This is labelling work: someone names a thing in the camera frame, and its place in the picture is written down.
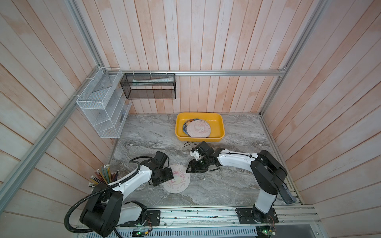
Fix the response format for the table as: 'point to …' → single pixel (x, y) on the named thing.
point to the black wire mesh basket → (149, 86)
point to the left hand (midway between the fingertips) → (167, 180)
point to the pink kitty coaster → (198, 129)
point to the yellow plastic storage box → (215, 120)
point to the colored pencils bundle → (103, 176)
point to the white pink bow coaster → (181, 181)
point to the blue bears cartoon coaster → (189, 121)
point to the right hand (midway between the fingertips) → (189, 171)
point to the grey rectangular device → (286, 196)
